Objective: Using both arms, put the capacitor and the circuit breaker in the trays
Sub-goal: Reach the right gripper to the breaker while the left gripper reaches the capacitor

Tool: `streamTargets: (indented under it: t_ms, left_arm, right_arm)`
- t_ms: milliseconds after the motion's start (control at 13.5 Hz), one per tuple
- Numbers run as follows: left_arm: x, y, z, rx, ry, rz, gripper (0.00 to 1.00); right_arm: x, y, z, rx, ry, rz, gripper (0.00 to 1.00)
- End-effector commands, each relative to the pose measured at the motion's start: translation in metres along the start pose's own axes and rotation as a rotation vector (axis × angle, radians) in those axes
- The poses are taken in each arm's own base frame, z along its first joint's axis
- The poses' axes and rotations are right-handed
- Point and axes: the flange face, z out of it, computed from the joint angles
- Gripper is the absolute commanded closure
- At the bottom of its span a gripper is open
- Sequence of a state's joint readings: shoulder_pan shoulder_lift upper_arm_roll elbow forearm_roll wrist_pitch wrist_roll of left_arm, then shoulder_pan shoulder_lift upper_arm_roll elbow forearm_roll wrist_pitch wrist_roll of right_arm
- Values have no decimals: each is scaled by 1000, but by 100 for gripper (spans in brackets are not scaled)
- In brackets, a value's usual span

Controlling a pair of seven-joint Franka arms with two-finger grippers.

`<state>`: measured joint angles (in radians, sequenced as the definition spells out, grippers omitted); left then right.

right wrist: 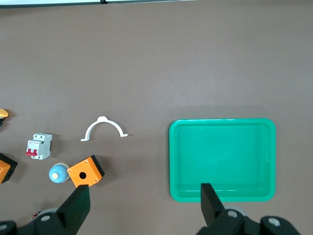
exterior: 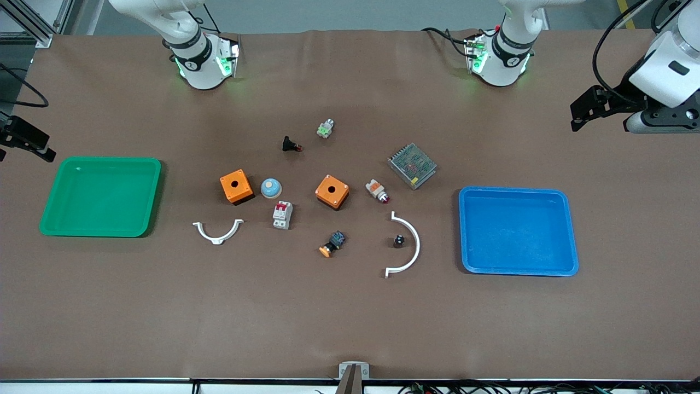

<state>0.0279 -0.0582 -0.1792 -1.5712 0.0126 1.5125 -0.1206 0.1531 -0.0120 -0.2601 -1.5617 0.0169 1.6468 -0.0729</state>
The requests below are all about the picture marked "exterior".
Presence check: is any white red circuit breaker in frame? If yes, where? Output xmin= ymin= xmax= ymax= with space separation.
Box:
xmin=272 ymin=201 xmax=293 ymax=230

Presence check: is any green plastic tray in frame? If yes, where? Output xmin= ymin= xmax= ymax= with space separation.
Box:
xmin=39 ymin=157 xmax=162 ymax=238

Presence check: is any blue plastic tray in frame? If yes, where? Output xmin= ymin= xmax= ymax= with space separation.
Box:
xmin=458 ymin=187 xmax=579 ymax=277

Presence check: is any metal mesh power supply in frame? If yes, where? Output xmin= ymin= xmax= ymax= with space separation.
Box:
xmin=387 ymin=143 xmax=438 ymax=190

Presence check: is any small white pipe clamp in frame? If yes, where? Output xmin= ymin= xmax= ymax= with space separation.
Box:
xmin=192 ymin=219 xmax=244 ymax=246

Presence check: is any brown table cover mat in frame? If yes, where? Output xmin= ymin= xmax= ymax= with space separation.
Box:
xmin=0 ymin=30 xmax=700 ymax=381

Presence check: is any orange button box with hole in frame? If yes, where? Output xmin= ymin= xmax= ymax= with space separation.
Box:
xmin=219 ymin=169 xmax=255 ymax=206
xmin=314 ymin=175 xmax=351 ymax=211

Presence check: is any large white pipe clamp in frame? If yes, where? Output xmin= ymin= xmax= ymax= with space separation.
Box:
xmin=384 ymin=212 xmax=421 ymax=279

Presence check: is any white orange red indicator light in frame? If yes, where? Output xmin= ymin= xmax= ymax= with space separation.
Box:
xmin=365 ymin=178 xmax=391 ymax=204

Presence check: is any orange head push button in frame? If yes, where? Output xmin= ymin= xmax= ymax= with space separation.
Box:
xmin=319 ymin=230 xmax=347 ymax=258

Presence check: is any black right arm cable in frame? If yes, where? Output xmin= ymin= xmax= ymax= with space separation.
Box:
xmin=0 ymin=62 xmax=50 ymax=108

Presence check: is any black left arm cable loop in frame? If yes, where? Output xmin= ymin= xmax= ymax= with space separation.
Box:
xmin=593 ymin=0 xmax=687 ymax=106

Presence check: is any aluminium frame profile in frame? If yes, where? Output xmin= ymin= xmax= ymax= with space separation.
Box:
xmin=0 ymin=0 xmax=75 ymax=49

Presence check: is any black left base cable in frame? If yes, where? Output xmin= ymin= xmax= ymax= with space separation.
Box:
xmin=421 ymin=26 xmax=472 ymax=59

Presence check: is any black cable bundle under table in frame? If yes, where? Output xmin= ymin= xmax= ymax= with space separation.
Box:
xmin=398 ymin=380 xmax=700 ymax=394

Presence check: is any grey metal table bracket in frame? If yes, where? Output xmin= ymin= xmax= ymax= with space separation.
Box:
xmin=339 ymin=361 xmax=370 ymax=394

